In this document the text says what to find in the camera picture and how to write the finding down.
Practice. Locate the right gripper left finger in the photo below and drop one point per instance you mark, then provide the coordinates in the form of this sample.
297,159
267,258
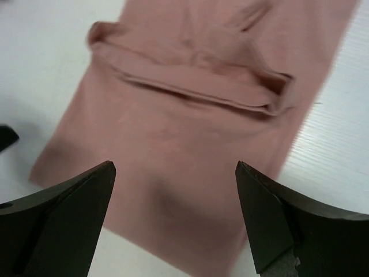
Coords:
54,232

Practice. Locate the pink t-shirt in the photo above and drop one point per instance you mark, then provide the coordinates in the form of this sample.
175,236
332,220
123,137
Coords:
176,93

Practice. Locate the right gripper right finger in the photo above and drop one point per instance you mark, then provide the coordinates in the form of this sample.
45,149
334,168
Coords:
291,234

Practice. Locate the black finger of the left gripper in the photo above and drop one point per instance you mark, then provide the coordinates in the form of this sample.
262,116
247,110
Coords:
8,137

